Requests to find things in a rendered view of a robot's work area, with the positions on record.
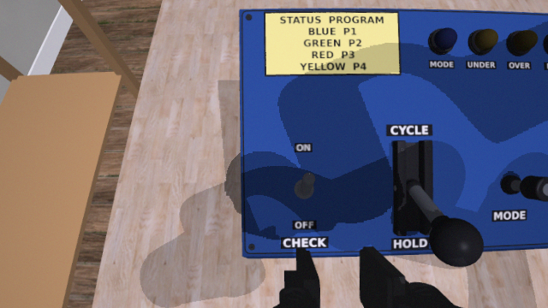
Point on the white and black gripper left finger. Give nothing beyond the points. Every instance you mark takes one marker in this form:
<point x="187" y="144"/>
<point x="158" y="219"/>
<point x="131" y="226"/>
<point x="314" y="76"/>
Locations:
<point x="301" y="286"/>

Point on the blue control panel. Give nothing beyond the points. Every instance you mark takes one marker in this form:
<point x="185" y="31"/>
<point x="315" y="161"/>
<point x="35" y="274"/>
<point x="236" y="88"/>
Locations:
<point x="331" y="100"/>

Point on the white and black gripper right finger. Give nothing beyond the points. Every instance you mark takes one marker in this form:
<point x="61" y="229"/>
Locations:
<point x="382" y="285"/>

